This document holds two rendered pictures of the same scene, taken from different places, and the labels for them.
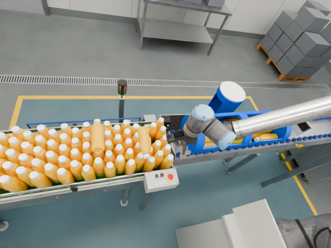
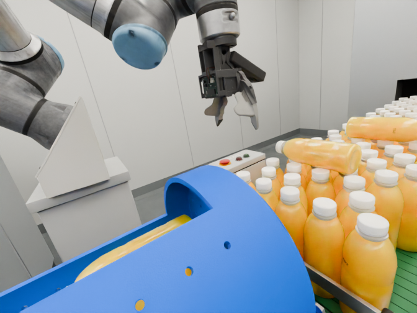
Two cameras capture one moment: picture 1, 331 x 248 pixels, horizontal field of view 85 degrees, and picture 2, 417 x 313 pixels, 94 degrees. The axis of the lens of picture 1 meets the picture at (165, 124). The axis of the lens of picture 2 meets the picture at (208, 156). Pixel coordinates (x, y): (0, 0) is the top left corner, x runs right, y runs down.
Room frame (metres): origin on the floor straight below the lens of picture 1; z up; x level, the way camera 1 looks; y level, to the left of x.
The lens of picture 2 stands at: (1.04, -0.20, 1.34)
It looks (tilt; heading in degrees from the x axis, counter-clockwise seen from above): 18 degrees down; 181
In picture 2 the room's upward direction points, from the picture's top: 9 degrees counter-clockwise
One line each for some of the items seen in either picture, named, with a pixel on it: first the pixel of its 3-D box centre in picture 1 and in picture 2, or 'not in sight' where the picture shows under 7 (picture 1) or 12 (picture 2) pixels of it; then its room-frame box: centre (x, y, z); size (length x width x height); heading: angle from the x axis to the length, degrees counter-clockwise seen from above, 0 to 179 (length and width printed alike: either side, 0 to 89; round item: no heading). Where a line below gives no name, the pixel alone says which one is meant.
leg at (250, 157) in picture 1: (241, 163); not in sight; (1.24, -1.06, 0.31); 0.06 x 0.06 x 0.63; 32
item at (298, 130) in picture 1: (301, 127); not in sight; (1.45, -1.26, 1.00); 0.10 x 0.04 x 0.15; 32
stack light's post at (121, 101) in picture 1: (120, 133); not in sight; (0.85, 0.38, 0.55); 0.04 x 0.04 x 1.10; 32
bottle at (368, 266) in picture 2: (158, 127); (365, 272); (0.79, 0.04, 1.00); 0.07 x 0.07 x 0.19
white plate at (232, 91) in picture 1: (232, 91); not in sight; (1.53, -0.50, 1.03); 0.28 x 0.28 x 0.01
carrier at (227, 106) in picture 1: (213, 116); not in sight; (1.53, -0.50, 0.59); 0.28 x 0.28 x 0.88
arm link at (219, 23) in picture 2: (192, 127); (219, 30); (0.56, -0.13, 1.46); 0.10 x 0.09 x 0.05; 32
